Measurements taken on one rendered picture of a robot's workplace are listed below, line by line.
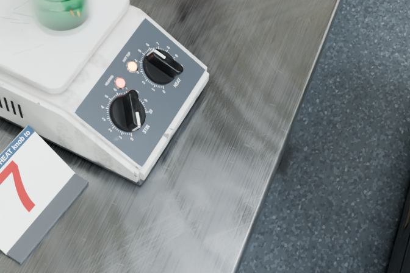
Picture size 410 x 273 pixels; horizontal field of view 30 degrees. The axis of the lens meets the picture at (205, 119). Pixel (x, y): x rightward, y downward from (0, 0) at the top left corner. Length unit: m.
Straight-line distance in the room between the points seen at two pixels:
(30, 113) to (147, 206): 0.13
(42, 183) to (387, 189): 1.03
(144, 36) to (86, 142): 0.11
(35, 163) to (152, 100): 0.11
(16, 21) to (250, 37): 0.24
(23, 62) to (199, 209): 0.19
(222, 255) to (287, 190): 0.90
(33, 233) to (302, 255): 0.90
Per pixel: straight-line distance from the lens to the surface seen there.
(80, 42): 0.64
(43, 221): 0.65
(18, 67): 0.63
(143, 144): 0.64
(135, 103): 0.63
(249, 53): 0.75
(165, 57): 0.66
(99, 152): 0.64
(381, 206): 1.56
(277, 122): 0.71
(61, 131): 0.65
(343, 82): 1.71
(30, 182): 0.65
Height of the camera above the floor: 1.33
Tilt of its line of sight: 56 degrees down
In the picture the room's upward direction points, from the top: 6 degrees clockwise
